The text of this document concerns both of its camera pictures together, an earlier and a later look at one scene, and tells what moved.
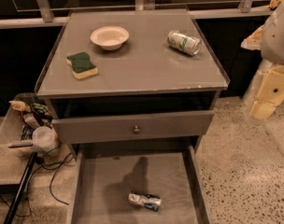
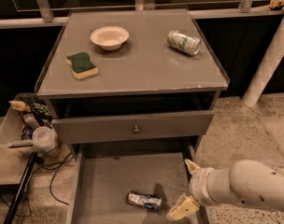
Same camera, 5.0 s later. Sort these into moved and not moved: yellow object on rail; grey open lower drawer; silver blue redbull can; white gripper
Moved: white gripper
Not moved: silver blue redbull can; grey open lower drawer; yellow object on rail
